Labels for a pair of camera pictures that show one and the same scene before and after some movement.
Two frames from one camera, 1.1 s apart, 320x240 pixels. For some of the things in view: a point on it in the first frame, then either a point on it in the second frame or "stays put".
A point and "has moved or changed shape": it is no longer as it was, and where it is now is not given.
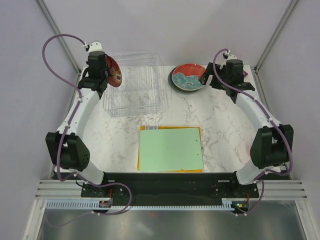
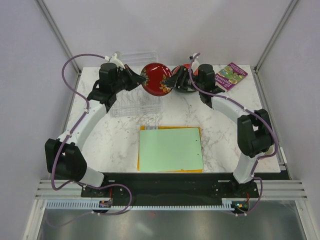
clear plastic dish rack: (142, 89) stays put
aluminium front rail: (73, 188) stays put
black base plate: (170, 185) stays put
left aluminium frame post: (55, 31) stays put
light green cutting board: (170, 149) stays put
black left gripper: (108, 71) -> (135, 77)
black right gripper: (209, 71) -> (178, 81)
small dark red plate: (115, 77) has moved or changed shape
